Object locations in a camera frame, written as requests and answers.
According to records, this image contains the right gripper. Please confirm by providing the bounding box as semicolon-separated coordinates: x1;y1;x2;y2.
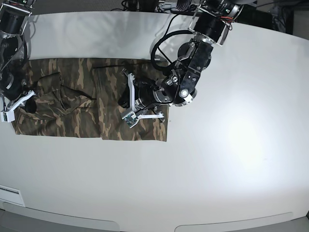
0;77;36;113

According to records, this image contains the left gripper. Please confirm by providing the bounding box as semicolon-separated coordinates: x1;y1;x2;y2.
118;78;174;123

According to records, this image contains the camouflage T-shirt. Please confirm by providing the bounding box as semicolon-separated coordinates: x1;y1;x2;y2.
12;58;168;142

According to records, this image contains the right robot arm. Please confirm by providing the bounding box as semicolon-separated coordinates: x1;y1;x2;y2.
0;0;36;112

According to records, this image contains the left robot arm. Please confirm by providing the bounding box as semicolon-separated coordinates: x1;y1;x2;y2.
118;0;244;128

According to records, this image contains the white label plate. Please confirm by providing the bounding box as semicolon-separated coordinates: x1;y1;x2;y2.
0;185;25;207

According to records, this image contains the black power strip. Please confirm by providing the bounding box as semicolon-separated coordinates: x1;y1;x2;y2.
169;7;195;14

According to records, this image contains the dark equipment clutter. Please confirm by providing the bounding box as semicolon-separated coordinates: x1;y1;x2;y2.
111;0;162;13

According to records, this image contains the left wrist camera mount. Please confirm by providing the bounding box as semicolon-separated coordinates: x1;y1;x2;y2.
118;68;164;128

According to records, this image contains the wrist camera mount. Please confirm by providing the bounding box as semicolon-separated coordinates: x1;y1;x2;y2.
0;90;35;123
118;68;164;128

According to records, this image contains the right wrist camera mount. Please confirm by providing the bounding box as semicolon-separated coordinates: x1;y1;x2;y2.
0;90;35;123

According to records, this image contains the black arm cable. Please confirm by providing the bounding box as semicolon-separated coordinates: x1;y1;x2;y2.
150;14;194;72

